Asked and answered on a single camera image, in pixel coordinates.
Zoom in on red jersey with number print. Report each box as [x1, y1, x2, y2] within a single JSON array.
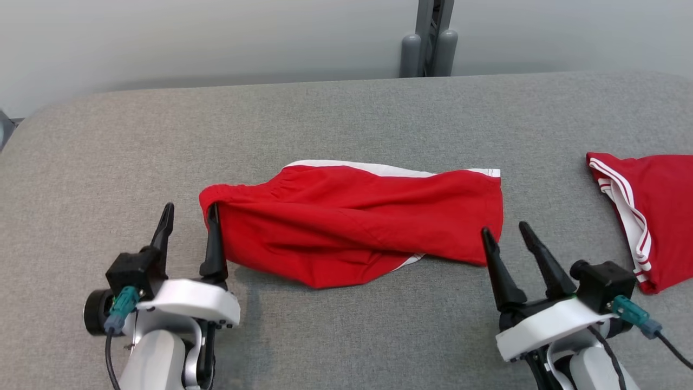
[[586, 152, 693, 295]]

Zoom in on grey metal partition post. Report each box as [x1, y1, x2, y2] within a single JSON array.
[[414, 0, 455, 77]]

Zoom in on red shorts with white stripes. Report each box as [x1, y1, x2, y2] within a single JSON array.
[[199, 160, 504, 289]]

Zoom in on grey cylindrical post foot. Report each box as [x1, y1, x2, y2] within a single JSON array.
[[436, 30, 459, 76], [400, 34, 421, 78]]

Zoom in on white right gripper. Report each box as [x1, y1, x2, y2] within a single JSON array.
[[481, 220, 618, 390]]

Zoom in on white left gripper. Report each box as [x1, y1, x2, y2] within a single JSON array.
[[135, 203, 241, 390]]

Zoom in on cable with teal connector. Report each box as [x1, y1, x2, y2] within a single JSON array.
[[611, 295, 693, 372], [103, 286, 140, 390]]

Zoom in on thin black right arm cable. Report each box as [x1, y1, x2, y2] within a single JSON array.
[[587, 324, 629, 390]]

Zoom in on left cable with teal connector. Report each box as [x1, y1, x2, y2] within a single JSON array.
[[103, 286, 140, 390]]

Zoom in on right cable with teal connector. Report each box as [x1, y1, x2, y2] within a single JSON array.
[[611, 295, 693, 372]]

